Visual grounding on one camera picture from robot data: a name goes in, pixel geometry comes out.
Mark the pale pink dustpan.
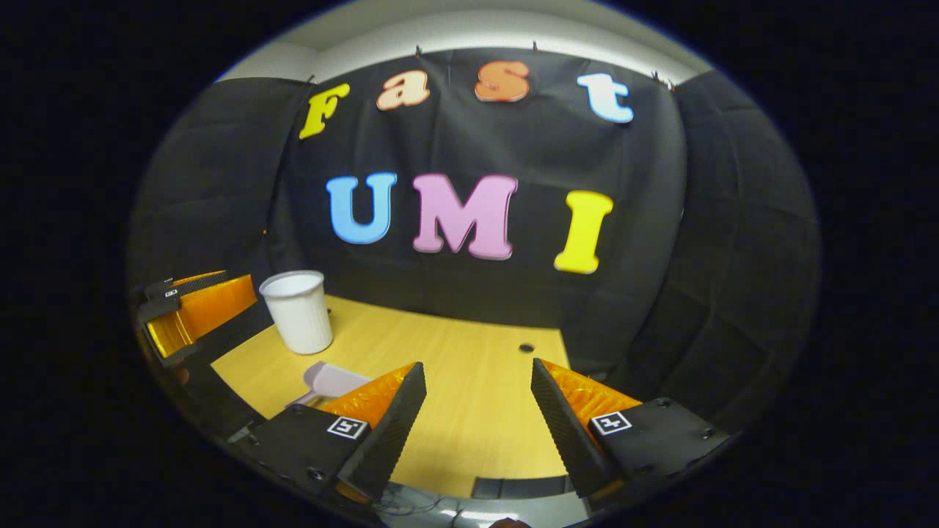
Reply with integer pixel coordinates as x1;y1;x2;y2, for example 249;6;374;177
286;361;372;409

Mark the wooden desktop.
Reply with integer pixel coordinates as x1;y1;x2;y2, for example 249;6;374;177
211;295;571;499

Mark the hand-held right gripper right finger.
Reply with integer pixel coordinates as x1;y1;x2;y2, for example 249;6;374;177
530;357;733;502

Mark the white ribbed garbage bin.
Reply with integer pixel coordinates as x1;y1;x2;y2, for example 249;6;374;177
259;271;335;356

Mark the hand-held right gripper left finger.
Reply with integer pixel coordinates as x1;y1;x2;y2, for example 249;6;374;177
241;362;428;504

